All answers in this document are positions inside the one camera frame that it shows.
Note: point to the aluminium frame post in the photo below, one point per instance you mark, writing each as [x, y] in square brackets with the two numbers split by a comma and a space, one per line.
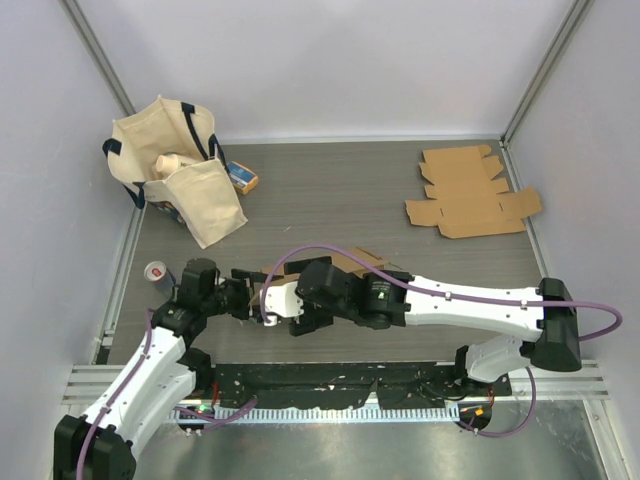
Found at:
[88, 37]
[570, 24]

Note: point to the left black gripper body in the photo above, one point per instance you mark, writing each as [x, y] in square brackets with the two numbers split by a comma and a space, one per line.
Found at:
[234, 300]

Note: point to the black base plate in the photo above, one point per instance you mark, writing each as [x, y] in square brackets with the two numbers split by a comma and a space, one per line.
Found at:
[339, 386]

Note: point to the large brown cardboard box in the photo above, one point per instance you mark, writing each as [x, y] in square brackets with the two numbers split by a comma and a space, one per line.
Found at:
[335, 281]

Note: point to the beige canvas tote bag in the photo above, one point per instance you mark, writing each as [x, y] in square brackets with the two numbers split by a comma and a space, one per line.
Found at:
[200, 197]

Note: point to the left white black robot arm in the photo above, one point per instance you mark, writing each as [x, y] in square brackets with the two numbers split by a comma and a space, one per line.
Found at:
[106, 441]

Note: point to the slotted cable duct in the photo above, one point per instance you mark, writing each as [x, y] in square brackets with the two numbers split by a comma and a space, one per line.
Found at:
[368, 414]

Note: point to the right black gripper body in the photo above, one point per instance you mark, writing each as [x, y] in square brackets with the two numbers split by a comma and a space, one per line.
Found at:
[313, 317]

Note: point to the flat cardboard box blank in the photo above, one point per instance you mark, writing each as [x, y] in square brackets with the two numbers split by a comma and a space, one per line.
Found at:
[467, 195]

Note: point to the right aluminium frame post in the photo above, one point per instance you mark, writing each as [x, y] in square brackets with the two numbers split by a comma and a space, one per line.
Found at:
[570, 24]

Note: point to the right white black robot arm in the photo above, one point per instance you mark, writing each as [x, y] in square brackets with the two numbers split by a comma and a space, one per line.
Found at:
[534, 326]

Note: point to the small blue orange box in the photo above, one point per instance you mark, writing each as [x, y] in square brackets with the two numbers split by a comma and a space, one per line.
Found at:
[242, 178]

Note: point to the red bull can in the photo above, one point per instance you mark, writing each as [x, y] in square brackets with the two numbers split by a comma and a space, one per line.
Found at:
[158, 274]

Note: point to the cream bottle in bag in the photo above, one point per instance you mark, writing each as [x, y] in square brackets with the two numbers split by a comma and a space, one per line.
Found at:
[170, 163]

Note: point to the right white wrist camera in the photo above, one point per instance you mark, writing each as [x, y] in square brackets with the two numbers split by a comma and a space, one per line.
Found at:
[281, 302]

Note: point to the left aluminium frame post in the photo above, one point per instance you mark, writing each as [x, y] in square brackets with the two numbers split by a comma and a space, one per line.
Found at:
[88, 37]

